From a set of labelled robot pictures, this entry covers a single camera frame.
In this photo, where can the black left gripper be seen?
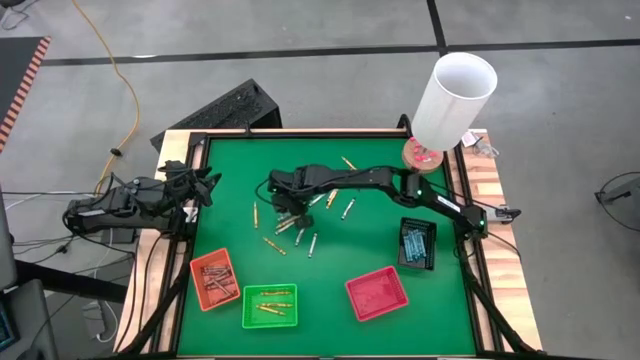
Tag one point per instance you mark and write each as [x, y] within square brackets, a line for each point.
[162, 189]

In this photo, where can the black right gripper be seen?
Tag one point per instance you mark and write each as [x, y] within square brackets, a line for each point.
[295, 185]

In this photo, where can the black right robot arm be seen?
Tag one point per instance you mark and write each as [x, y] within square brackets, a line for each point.
[415, 192]

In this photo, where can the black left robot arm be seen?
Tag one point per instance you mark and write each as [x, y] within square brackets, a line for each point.
[110, 212]

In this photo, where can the red plastic basket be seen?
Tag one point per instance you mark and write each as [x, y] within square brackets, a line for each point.
[376, 292]

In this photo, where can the green plastic basket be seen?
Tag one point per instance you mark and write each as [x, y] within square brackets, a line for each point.
[285, 321]

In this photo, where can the orange plastic basket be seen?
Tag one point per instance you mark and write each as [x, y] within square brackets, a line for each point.
[215, 301]

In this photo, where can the green table mat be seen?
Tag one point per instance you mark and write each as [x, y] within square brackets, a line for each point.
[330, 340]

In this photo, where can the round wooden lamp base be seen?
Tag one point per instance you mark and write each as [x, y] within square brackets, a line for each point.
[415, 165]

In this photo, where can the black plastic basket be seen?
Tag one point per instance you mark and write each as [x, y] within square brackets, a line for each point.
[431, 245]

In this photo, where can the black metal floor beam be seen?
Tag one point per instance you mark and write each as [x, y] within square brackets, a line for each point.
[70, 282]

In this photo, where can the white cylindrical lamp shade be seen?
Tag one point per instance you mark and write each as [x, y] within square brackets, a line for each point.
[450, 110]

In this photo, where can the pink card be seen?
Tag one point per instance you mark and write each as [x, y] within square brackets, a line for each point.
[469, 137]

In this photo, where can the clear plastic bag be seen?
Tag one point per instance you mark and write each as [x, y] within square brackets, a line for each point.
[486, 148]

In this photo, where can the black mat orange striped edge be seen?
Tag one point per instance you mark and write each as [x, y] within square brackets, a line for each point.
[15, 75]

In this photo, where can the black frame bracket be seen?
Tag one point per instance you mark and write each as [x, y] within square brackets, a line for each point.
[248, 131]
[404, 122]

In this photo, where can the silver metal bracket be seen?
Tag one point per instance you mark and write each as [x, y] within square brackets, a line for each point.
[502, 214]

